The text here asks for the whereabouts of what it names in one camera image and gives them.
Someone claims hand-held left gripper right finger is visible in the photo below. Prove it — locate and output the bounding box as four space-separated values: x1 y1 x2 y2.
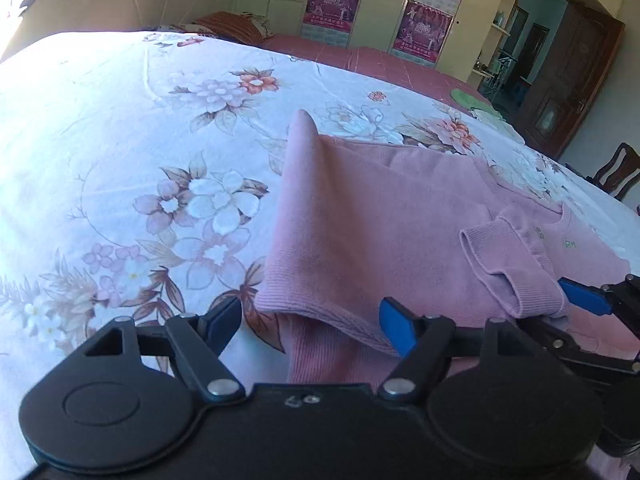
377 297 538 403

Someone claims brown wooden chair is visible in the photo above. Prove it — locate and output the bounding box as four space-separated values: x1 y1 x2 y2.
587 142 640 201

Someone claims white floral bed sheet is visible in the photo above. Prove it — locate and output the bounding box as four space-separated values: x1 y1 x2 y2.
0 31 640 480

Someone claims brown wooden door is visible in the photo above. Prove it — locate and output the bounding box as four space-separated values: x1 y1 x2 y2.
515 2 626 158

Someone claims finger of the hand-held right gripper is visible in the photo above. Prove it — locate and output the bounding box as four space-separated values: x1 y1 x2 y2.
520 317 640 376
559 274 640 331

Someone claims orange striped pillow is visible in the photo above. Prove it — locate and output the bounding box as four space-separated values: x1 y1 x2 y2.
192 11 276 46

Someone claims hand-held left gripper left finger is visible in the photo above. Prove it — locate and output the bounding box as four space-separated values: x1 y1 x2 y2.
85 296 246 403

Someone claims white folded cloth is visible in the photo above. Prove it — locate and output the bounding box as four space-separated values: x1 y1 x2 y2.
470 107 521 137

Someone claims metal stair railing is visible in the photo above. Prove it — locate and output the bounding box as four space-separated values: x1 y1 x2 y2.
480 55 516 101

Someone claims green cloth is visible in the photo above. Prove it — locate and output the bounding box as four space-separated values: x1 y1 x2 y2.
450 88 488 111

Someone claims pink knit sweater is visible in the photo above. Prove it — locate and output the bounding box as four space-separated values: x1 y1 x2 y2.
255 109 633 386

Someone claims red bedspread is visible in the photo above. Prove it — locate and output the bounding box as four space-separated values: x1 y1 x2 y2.
260 35 496 111

